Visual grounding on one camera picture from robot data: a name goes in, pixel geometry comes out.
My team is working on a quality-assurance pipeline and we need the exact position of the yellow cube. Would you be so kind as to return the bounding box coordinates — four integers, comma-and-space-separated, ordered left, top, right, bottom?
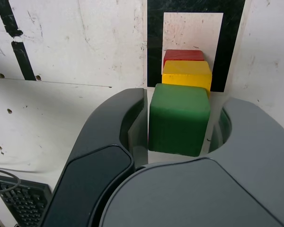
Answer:
161, 60, 213, 99

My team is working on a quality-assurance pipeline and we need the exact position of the black keyboard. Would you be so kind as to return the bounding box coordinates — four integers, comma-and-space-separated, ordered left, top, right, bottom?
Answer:
0, 175, 53, 227

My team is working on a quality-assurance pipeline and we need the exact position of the black tape square outline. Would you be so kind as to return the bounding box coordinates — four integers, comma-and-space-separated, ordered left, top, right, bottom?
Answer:
146, 0, 246, 93

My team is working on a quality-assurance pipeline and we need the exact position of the black tape strip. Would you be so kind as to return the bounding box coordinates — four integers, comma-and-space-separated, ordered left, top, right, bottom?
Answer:
0, 0, 36, 81

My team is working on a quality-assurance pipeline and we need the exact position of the red cube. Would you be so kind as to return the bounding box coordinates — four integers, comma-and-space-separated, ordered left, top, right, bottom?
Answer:
163, 49, 205, 62

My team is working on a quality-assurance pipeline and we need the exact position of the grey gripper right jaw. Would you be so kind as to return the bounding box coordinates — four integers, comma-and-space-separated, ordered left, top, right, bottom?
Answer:
98, 97, 284, 227

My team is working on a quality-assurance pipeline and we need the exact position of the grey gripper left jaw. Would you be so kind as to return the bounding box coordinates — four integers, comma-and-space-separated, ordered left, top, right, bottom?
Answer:
41, 87, 149, 227

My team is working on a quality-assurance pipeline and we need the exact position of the thin grey cable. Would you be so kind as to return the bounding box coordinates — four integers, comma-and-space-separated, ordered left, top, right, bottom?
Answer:
0, 167, 22, 197

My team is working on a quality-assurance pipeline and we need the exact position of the green cube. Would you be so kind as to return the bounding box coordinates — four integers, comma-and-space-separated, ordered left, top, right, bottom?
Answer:
147, 83, 211, 157

